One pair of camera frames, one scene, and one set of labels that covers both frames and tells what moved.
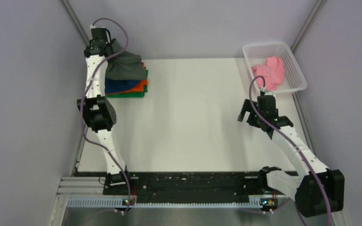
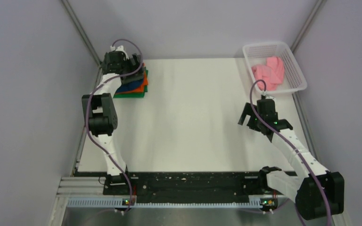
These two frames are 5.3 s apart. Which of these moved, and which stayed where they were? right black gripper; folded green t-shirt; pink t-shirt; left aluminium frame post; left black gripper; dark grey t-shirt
Moved: dark grey t-shirt; left black gripper
Stayed: left aluminium frame post; pink t-shirt; right black gripper; folded green t-shirt
